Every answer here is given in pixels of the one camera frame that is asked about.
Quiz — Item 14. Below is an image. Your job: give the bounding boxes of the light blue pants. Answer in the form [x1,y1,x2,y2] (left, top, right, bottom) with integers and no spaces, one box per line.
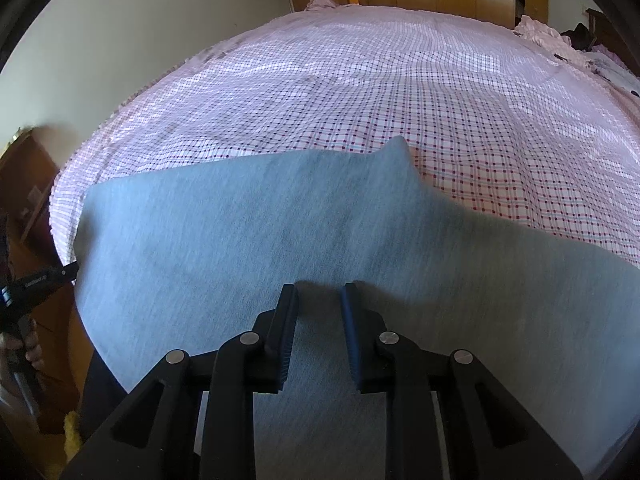
[74,136,640,480]

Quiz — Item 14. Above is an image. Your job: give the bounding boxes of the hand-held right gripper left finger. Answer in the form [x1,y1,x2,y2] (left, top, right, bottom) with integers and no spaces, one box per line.
[60,282,301,480]

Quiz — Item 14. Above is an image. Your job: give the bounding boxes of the crumpled pink blanket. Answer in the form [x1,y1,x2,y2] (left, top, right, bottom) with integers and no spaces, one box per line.
[514,15,596,68]

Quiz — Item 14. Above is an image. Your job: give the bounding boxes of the wooden bedside cabinet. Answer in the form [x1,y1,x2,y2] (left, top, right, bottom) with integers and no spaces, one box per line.
[0,127,96,433]

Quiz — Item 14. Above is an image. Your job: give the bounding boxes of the person's left hand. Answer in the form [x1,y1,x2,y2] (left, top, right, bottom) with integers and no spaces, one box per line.
[0,329,44,369]

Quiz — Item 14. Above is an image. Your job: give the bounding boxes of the yellow fluffy cloth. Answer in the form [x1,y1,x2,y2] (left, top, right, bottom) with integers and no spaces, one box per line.
[64,410,83,466]

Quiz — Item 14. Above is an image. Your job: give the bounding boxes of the dark wooden headboard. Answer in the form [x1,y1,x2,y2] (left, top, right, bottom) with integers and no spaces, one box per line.
[585,7,626,56]

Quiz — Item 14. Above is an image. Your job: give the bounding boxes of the bed with pink plaid sheet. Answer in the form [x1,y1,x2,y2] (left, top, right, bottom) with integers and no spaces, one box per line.
[50,2,640,273]

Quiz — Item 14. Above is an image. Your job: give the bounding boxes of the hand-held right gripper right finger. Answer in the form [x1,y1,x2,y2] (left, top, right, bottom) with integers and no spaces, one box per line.
[340,281,583,480]

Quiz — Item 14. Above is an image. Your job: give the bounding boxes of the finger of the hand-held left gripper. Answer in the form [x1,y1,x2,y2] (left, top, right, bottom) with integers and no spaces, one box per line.
[50,259,81,283]

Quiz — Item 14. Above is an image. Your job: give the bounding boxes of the black cloth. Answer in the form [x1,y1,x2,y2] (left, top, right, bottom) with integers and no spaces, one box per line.
[560,22,598,51]

